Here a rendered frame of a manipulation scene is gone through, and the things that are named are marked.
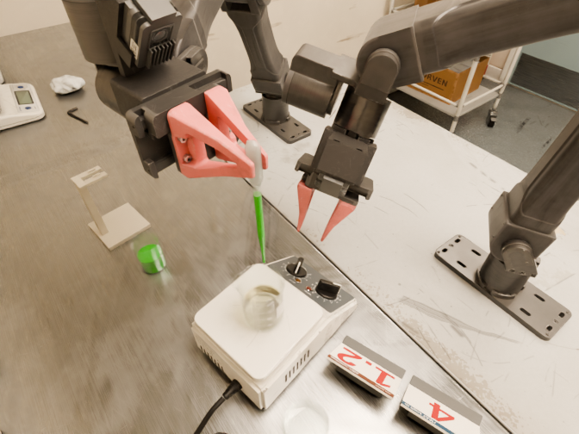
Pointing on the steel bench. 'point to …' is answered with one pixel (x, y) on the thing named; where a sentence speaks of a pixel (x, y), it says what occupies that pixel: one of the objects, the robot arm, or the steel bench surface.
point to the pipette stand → (120, 222)
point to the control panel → (313, 285)
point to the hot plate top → (228, 304)
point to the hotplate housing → (268, 391)
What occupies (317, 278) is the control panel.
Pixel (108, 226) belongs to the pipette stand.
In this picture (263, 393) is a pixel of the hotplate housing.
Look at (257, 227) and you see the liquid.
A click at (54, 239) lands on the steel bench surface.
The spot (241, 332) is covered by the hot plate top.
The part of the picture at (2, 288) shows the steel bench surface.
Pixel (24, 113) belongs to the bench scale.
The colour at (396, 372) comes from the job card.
